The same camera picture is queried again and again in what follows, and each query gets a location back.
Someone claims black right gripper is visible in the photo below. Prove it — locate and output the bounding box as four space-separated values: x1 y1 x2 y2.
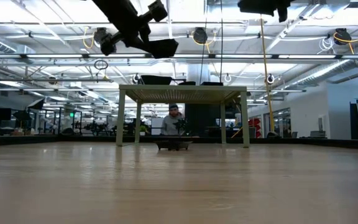
237 0 292 23

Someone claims black cable ring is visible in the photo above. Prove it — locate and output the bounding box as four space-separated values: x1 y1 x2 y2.
93 58 109 71

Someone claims light wooden table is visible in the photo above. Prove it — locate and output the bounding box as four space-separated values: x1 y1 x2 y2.
116 84 250 149

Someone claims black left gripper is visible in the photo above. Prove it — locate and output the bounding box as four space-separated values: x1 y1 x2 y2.
99 0 169 57

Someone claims red background object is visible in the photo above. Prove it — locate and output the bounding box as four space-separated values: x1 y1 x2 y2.
248 117 262 139

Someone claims thin black hanging cable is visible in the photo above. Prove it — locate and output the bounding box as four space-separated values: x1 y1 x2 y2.
199 42 206 83

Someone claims black metal rig frame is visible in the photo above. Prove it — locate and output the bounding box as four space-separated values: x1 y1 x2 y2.
0 135 358 152

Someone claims yellow hanging cable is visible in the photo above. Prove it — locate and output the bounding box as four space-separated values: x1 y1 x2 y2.
259 17 276 138

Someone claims grey background case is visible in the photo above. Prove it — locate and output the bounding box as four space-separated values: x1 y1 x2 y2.
309 130 328 139

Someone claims black deep square bowl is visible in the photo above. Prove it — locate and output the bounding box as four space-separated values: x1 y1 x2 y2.
140 75 173 86

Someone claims person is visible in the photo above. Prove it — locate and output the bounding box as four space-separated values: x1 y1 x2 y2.
160 103 185 137

